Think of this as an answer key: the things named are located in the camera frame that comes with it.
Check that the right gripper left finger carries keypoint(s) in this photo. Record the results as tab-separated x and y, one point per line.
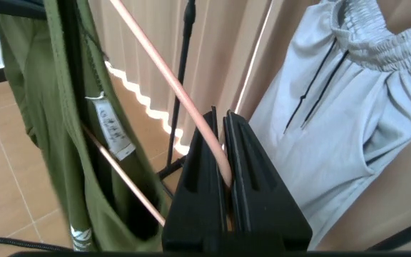
195	214

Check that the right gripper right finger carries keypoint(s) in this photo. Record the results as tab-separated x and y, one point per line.
273	217

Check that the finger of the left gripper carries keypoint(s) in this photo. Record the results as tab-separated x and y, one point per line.
9	6

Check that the pale grey shorts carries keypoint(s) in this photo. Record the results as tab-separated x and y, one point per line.
334	142

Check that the green long-sleeved shirt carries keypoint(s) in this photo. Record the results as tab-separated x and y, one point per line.
38	107

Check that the pink clothes hanger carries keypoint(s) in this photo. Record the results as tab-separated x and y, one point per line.
178	89

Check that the black clothes rack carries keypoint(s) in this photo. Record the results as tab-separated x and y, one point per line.
182	71

